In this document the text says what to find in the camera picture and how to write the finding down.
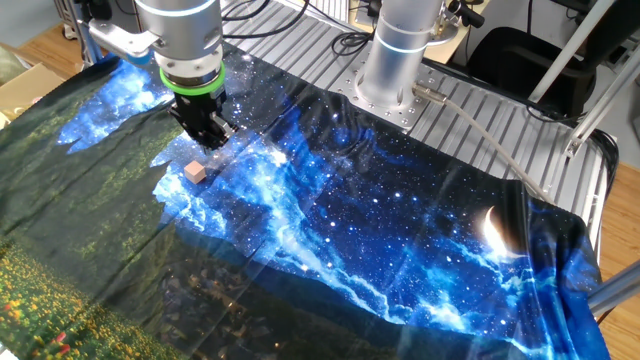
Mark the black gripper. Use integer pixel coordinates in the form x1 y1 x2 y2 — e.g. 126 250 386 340
167 91 239 150

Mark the small wooden cube block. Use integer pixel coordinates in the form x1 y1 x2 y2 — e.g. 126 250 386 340
183 160 208 185

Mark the galaxy landscape printed cloth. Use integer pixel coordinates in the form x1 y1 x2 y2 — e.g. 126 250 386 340
0 17 612 360

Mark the brown cardboard box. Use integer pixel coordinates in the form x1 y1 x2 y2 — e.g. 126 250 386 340
0 62 66 121

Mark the grey green bag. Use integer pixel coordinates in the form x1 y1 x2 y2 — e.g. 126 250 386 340
0 43 29 86

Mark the beige wooden board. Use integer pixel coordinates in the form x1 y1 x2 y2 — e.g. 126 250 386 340
349 0 494 65

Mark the black office chair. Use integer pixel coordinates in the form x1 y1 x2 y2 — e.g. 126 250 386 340
464 25 599 121

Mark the black equipment case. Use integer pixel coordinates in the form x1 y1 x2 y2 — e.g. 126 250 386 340
552 0 640 66

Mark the grey metal pole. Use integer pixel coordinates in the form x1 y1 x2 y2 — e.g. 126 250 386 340
587 259 640 317

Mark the green flange ring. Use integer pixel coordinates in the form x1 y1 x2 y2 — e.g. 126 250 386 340
159 62 227 97

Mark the silver ribbed wrist camera bar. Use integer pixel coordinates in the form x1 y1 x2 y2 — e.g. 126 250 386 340
87 18 160 66

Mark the blue grey metal post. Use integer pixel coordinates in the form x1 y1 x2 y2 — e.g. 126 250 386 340
69 0 104 66

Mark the black box on camera bar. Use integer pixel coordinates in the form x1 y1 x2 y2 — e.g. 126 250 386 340
74 0 114 22

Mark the black coiled cable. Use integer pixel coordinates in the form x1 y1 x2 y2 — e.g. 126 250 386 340
331 29 375 57

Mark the aluminium frame rack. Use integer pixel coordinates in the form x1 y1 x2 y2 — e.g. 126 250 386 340
52 0 144 47

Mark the silver robot base mount plate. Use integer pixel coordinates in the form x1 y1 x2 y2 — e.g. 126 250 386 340
327 47 447 134

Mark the grey hose with metal connector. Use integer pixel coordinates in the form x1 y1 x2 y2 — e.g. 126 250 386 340
411 82 555 205

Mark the black fixed camera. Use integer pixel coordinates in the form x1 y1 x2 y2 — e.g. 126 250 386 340
447 0 486 29

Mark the white aluminium frame pole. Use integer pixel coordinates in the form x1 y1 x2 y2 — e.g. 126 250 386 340
528 0 617 105

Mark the silver aluminium frame strut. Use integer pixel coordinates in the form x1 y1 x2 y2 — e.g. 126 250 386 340
563 52 640 159

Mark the black cable bundle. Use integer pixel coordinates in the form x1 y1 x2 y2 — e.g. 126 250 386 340
592 128 621 211

